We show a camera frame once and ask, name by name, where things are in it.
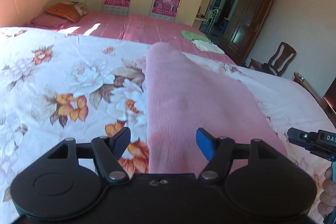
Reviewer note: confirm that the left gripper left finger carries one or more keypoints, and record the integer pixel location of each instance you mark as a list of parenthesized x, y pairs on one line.
[(107, 153)]

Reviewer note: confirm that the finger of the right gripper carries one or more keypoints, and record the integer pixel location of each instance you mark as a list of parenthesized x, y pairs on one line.
[(300, 138)]

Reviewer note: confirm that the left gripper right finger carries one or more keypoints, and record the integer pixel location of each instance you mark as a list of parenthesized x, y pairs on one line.
[(218, 152)]

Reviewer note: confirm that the pink knit sweater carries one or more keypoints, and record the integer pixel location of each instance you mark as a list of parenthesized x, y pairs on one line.
[(182, 97)]

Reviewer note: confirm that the right hand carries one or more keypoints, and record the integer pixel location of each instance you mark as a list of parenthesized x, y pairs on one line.
[(327, 198)]

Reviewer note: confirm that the wooden table edge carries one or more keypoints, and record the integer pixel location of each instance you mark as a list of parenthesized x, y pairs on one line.
[(321, 101)]

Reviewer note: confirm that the white floral bed quilt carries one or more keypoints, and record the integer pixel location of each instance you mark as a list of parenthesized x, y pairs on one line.
[(56, 85)]

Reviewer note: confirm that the dark wooden chair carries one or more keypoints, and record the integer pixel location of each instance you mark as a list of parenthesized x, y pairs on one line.
[(278, 63)]

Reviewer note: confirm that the white folded cloth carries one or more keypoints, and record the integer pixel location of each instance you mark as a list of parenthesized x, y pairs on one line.
[(206, 46)]

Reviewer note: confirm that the green folded cloth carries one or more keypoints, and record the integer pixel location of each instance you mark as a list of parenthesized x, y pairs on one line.
[(191, 36)]

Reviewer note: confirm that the pink checked bed sheet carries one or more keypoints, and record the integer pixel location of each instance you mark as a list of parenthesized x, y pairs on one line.
[(141, 29)]

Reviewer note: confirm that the pink folded pillow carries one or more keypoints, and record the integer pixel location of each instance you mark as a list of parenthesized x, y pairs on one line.
[(49, 22)]

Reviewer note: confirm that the dark wooden door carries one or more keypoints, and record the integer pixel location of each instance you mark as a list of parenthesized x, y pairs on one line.
[(243, 28)]

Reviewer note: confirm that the purple poster lower right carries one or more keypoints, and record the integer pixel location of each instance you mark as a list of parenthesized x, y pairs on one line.
[(165, 9)]

